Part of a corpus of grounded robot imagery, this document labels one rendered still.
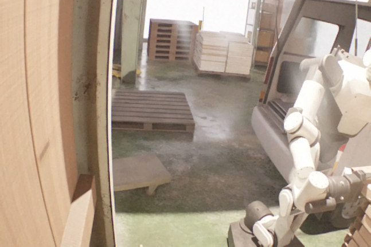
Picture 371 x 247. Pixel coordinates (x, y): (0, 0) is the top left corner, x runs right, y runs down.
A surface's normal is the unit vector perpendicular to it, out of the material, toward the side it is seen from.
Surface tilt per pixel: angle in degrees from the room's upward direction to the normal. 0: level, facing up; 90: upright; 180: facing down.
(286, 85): 90
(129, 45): 90
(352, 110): 107
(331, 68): 66
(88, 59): 90
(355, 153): 90
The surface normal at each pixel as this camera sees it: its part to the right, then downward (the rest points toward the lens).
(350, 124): -0.05, 0.64
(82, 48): 0.15, 0.40
